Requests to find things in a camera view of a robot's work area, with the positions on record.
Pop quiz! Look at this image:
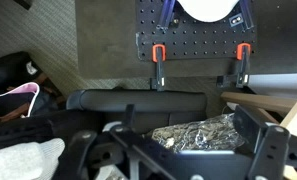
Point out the light wooden beam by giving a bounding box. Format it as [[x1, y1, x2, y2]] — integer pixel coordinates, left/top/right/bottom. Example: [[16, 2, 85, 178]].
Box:
[[220, 91, 297, 117]]

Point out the crinkled clear plastic bag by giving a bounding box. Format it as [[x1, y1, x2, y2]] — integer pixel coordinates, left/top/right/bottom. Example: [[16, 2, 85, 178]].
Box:
[[151, 113, 248, 155]]

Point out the black bag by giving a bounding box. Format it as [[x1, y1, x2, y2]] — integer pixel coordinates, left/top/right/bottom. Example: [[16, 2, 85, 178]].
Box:
[[0, 51, 40, 90]]

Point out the light grey hoodie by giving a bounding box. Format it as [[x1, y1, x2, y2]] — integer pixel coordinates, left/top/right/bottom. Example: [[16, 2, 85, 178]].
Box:
[[0, 137, 66, 180]]

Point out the orange black bar clamp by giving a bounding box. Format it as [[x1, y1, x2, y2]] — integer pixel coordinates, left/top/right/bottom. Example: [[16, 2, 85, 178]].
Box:
[[216, 42, 252, 89], [149, 43, 168, 92]]

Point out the blue strap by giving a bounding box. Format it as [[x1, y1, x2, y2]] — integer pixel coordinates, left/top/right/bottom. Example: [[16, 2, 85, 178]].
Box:
[[156, 0, 177, 33], [239, 0, 256, 30]]

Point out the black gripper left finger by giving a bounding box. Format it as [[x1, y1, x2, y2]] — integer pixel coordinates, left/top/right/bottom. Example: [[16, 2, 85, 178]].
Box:
[[52, 124, 179, 180]]

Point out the pink trimmed bag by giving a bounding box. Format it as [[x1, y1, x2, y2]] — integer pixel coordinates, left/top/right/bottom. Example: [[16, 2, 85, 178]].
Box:
[[0, 81, 41, 118]]

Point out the black office chair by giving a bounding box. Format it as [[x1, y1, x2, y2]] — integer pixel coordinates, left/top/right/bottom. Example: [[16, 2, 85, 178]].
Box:
[[0, 87, 209, 154]]

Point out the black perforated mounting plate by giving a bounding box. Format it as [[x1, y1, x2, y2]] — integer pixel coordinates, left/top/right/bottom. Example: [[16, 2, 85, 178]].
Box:
[[135, 0, 258, 62]]

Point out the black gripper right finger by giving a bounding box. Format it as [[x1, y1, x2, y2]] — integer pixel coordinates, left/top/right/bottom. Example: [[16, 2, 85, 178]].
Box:
[[232, 104, 297, 180]]

